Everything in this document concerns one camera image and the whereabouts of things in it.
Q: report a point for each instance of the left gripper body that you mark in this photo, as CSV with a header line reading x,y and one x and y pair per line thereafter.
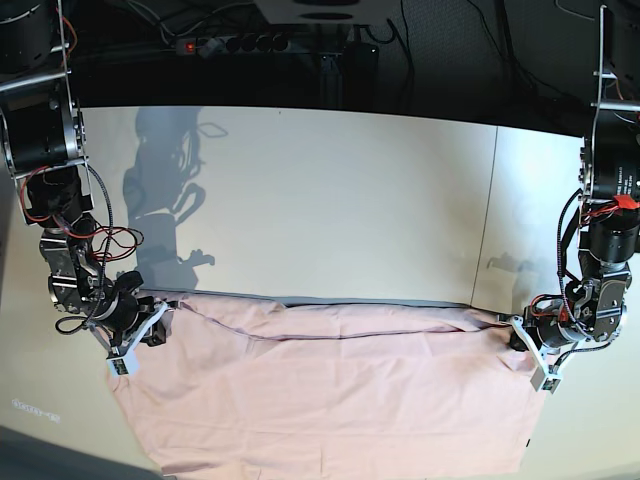
x,y
546,321

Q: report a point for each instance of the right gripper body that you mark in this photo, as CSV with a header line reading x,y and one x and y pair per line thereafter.
x,y
121,328

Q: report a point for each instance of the pink T-shirt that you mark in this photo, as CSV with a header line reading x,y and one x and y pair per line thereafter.
x,y
253,389

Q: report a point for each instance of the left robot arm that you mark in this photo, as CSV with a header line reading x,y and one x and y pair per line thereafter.
x,y
595,244

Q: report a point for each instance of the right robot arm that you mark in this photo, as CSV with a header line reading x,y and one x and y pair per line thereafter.
x,y
43,147

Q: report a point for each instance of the white label sticker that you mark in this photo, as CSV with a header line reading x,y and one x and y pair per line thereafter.
x,y
33,410

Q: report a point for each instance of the black power strip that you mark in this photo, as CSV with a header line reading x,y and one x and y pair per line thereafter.
x,y
236,44

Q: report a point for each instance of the black power adapter box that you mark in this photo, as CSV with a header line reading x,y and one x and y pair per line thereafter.
x,y
360,58

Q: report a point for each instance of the grey box with oval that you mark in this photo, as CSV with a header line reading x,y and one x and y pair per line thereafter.
x,y
325,11

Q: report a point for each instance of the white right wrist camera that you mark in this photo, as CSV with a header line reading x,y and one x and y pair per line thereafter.
x,y
123,365

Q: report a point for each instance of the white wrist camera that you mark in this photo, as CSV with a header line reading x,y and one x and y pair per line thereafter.
x,y
123,365
545,378

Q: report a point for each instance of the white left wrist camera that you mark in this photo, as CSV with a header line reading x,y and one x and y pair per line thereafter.
x,y
545,378

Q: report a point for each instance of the aluminium table leg post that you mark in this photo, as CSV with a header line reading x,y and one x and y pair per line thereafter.
x,y
331,81

